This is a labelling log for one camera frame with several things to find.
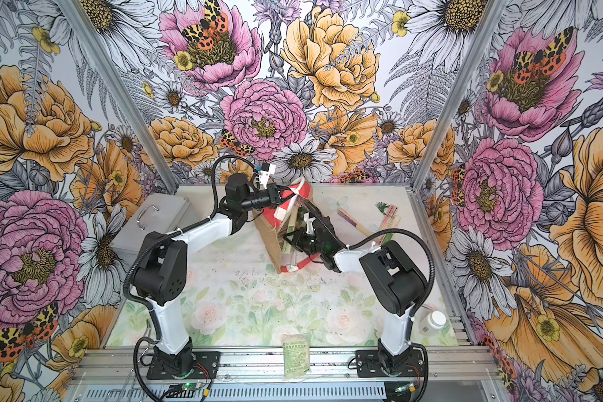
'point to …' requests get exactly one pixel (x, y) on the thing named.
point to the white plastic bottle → (434, 323)
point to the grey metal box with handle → (160, 213)
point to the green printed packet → (296, 355)
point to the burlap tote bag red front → (275, 221)
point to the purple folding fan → (353, 222)
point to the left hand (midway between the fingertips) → (297, 195)
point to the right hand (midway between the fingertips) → (284, 241)
